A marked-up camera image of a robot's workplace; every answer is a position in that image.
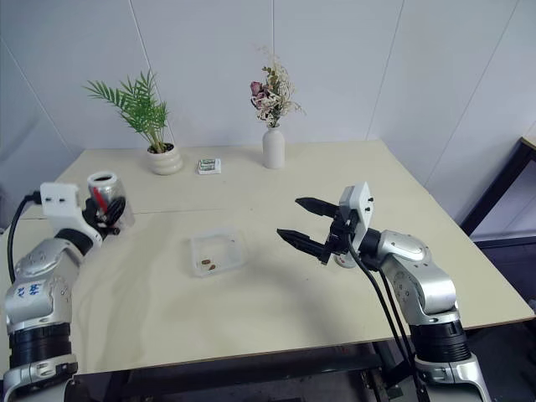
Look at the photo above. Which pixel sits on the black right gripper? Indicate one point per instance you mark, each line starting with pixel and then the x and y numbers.
pixel 341 238

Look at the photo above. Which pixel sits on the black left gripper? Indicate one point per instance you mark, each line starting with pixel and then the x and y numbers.
pixel 98 224

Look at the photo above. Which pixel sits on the small white object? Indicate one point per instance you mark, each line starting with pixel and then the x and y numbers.
pixel 346 261

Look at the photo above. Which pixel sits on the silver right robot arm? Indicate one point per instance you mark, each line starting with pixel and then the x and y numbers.
pixel 419 272

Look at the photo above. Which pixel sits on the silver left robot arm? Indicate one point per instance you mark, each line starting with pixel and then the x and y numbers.
pixel 37 268

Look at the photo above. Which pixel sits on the clear square plastic container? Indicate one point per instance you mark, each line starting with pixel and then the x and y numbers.
pixel 218 251

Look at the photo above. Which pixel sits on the cream ribbed plant pot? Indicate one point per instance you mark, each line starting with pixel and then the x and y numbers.
pixel 165 163

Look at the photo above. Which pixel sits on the cream ceramic vase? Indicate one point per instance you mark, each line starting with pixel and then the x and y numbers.
pixel 274 151

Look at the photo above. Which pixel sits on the green palm plant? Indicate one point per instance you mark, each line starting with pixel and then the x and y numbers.
pixel 140 111

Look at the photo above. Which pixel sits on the small white green box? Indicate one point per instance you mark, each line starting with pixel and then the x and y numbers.
pixel 209 166

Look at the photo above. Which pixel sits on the dried flower bouquet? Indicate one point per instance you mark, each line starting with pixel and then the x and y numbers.
pixel 272 98

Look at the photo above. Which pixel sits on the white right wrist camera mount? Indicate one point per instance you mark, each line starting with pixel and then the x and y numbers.
pixel 358 205

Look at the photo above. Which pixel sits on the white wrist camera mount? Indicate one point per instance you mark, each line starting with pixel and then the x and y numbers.
pixel 358 205
pixel 60 203

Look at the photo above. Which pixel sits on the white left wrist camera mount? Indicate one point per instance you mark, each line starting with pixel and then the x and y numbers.
pixel 60 203

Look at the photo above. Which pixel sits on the black table frame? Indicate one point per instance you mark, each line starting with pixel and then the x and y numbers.
pixel 251 364

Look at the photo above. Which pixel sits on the dark furniture frame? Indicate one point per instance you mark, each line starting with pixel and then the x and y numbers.
pixel 494 197

